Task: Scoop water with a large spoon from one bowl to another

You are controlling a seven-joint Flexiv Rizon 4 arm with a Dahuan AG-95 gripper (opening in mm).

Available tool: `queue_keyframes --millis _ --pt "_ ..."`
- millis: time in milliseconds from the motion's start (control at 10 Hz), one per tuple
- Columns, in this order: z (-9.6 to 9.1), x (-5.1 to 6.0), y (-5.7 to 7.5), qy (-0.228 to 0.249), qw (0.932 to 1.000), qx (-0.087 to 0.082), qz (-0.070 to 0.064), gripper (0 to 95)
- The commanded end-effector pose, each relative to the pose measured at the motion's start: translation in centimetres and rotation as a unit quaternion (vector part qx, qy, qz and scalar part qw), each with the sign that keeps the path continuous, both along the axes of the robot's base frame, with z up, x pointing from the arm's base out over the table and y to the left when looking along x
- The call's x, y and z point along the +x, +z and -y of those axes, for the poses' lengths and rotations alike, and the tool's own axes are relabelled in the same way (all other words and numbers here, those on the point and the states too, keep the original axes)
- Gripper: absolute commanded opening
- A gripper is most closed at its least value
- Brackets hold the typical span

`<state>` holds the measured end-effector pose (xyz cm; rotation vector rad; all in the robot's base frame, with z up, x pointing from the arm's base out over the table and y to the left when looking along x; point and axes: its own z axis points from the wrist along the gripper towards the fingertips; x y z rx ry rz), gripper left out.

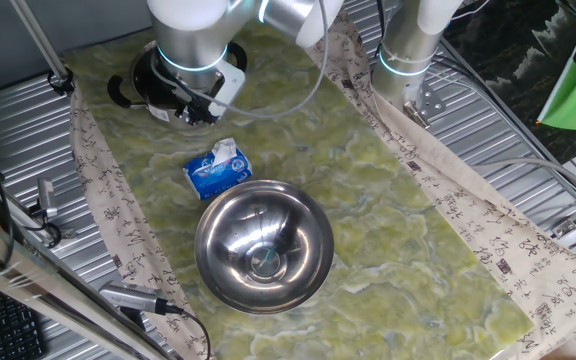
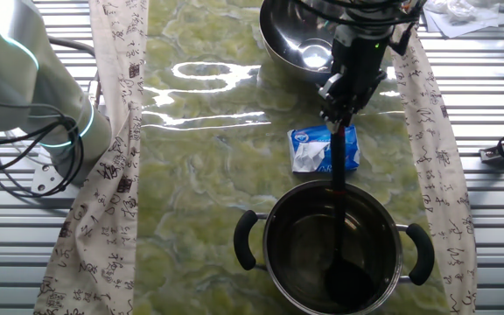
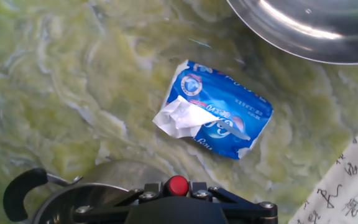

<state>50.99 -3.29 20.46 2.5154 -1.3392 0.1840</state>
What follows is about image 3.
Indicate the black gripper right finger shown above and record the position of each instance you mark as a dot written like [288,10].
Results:
[244,208]

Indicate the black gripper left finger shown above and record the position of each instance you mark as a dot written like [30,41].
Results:
[117,203]

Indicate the steel mixing bowl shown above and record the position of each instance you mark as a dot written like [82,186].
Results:
[291,28]

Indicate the beige calligraphy cloth strip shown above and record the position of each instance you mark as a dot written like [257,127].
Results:
[346,193]

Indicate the blue tissue pack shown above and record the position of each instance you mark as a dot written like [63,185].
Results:
[228,102]

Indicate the green marble patterned mat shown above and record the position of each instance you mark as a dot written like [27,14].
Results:
[73,93]

